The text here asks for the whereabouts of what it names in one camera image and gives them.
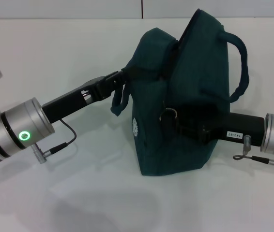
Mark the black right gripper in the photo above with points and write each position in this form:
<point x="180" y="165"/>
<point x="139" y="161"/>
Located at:
<point x="229" y="130"/>

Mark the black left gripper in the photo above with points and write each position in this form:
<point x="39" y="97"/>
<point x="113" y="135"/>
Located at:
<point x="71" y="101"/>

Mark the dark teal fabric bag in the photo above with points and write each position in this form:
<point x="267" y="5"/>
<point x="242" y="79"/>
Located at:
<point x="187" y="96"/>

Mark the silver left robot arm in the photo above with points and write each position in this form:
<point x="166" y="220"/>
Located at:
<point x="8" y="130"/>

